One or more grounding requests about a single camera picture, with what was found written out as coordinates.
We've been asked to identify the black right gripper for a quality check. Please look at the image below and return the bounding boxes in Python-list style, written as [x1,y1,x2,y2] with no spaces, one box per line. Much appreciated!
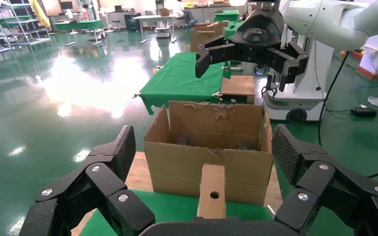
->
[194,8,310,93]

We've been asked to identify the yellow hanging garment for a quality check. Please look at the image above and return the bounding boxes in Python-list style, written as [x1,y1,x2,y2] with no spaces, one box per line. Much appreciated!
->
[29,0,51,30]

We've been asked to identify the small white cart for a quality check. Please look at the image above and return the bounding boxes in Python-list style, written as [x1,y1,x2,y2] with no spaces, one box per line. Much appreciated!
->
[154,25,172,39]

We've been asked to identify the green cloth behind distant carton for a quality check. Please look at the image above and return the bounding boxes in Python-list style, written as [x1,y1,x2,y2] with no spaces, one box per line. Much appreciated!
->
[223,21,245,40]

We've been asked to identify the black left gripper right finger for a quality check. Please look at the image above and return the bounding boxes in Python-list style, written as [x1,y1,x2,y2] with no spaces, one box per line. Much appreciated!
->
[271,123,378,236]

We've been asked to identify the white wheeled neighbouring robot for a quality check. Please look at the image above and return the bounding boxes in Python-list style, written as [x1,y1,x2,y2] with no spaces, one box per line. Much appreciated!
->
[260,32,335,123]

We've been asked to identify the black power brick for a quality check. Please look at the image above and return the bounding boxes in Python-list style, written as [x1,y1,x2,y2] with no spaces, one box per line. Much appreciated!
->
[351,107,378,118]

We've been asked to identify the green tablecloth on neighbouring table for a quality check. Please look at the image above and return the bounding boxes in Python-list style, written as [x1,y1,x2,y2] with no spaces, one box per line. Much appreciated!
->
[139,52,233,115]

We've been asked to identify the black hanging floor cable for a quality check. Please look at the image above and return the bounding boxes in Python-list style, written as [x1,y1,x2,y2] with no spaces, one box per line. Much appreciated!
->
[316,50,378,179]

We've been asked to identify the small cardboard box with hole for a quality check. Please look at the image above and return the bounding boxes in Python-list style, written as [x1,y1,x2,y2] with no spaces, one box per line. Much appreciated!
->
[196,164,226,219]

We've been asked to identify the distant green covered table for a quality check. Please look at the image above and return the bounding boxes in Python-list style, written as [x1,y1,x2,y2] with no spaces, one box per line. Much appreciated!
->
[52,19,104,32]

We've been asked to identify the green tablecloth with yellow specks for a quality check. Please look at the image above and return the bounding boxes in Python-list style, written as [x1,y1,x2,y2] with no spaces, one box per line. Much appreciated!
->
[79,190,275,236]

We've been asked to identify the large open cardboard carton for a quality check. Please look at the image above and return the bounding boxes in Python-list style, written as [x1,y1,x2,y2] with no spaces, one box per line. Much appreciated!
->
[143,101,275,207]

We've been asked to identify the white platform with orange base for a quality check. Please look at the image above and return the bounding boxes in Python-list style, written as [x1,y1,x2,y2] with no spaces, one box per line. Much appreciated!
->
[356,32,378,81]

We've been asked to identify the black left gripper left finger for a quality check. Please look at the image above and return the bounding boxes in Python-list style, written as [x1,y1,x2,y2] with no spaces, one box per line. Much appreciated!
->
[19,125,156,236]

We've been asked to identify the distant open cardboard carton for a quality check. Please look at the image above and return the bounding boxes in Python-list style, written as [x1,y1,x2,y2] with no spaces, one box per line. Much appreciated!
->
[189,21,229,53]

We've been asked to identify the white long table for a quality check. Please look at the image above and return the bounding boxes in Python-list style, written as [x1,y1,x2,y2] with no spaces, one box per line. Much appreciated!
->
[132,14,178,44]

